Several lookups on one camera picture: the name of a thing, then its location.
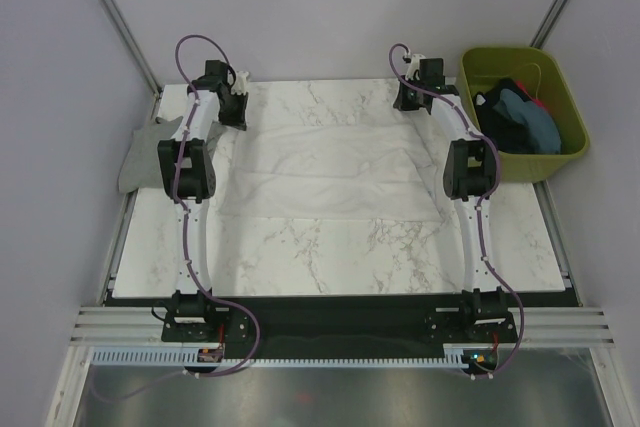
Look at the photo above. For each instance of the white t-shirt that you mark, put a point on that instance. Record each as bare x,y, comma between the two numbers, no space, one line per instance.
352,172

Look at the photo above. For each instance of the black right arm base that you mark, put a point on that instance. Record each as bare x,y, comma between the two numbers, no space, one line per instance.
478,317

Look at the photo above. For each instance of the white slotted cable duct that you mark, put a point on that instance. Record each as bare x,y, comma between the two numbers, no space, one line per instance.
192,357

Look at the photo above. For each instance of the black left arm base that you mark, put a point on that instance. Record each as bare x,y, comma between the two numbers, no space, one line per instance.
193,318

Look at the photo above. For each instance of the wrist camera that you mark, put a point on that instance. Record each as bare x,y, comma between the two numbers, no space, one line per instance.
240,86
413,62

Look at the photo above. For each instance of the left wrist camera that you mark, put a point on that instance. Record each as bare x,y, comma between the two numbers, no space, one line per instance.
240,86

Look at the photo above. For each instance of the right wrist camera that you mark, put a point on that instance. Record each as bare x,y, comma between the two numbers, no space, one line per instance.
413,62

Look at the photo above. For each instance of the dark clothes pile in bin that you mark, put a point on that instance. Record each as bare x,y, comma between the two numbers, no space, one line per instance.
516,122

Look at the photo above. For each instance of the olive green plastic bin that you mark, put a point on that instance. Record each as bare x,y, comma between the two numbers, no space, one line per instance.
481,68

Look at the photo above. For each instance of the aluminium front frame rail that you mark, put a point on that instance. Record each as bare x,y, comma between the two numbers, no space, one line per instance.
542,327

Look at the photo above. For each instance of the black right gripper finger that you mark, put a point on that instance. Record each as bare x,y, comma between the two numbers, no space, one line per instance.
426,103
400,102

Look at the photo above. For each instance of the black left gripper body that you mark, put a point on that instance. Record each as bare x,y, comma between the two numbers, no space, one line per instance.
229,97

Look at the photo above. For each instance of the grey folded t-shirt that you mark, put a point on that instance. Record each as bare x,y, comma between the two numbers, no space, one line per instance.
141,168

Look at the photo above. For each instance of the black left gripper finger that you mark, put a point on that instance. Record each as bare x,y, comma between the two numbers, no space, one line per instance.
228,117
242,102

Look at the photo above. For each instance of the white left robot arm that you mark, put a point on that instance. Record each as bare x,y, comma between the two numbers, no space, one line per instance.
188,173

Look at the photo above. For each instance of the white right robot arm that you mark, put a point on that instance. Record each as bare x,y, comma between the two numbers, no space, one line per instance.
471,170

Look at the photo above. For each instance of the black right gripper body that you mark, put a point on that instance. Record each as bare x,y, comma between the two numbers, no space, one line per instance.
413,104

